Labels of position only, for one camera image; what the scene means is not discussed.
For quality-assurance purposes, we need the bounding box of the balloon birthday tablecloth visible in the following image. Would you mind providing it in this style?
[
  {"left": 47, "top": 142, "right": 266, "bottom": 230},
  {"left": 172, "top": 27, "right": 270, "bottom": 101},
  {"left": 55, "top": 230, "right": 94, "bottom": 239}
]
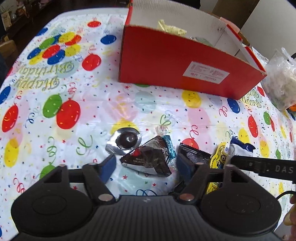
[{"left": 1, "top": 8, "right": 295, "bottom": 240}]

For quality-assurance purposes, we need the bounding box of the blue white snack packet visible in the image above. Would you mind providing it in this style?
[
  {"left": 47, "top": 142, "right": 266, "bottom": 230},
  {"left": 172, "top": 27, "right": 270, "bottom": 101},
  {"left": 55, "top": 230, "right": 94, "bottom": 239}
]
[{"left": 225, "top": 137, "right": 255, "bottom": 165}]

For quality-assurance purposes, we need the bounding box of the yellow minion lollipop packet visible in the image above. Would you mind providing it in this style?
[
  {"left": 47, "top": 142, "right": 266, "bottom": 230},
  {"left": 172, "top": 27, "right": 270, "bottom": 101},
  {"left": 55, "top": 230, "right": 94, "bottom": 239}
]
[{"left": 206, "top": 142, "right": 227, "bottom": 194}]

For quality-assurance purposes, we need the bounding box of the clear plastic bag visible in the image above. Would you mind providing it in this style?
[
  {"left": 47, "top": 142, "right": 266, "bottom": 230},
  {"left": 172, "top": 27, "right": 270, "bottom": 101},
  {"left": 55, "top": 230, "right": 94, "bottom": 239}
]
[{"left": 261, "top": 47, "right": 295, "bottom": 111}]

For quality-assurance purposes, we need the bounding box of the silver jelly cup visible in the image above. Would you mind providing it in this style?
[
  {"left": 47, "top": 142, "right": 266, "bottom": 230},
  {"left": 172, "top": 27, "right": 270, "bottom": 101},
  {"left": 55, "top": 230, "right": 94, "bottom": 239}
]
[{"left": 105, "top": 128, "right": 142, "bottom": 156}]

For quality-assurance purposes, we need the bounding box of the wooden chair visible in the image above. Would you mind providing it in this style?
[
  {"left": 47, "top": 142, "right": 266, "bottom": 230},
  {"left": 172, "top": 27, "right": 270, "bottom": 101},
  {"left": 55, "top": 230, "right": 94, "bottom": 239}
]
[{"left": 219, "top": 17, "right": 250, "bottom": 46}]

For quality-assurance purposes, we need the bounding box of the black chocolate wedge packet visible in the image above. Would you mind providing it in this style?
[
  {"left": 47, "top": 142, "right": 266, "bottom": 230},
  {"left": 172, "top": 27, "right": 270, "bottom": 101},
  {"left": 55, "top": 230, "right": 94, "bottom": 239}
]
[{"left": 120, "top": 136, "right": 171, "bottom": 177}]

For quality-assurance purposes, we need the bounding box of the person right hand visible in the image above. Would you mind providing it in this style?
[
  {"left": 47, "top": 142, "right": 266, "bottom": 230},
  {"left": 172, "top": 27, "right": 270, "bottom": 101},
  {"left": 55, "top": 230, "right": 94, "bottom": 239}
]
[{"left": 283, "top": 195, "right": 296, "bottom": 240}]

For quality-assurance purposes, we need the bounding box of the cream snack packet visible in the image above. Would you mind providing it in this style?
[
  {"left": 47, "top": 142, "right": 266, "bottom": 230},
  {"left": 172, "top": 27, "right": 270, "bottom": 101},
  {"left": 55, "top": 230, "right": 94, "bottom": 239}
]
[{"left": 158, "top": 20, "right": 187, "bottom": 36}]

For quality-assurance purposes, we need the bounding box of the blue candy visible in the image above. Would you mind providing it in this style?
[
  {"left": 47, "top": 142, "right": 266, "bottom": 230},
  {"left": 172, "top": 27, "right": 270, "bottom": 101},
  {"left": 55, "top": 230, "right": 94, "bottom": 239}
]
[{"left": 156, "top": 125, "right": 177, "bottom": 161}]

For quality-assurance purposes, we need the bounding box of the black plum candy packet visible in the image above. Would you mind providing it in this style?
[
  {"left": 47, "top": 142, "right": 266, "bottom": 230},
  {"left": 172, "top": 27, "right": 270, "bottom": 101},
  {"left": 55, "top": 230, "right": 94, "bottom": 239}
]
[{"left": 178, "top": 143, "right": 211, "bottom": 165}]

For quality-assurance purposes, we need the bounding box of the red cardboard box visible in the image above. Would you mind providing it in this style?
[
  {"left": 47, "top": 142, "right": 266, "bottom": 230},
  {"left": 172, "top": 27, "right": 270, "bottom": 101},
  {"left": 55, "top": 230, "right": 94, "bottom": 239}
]
[{"left": 119, "top": 1, "right": 266, "bottom": 99}]

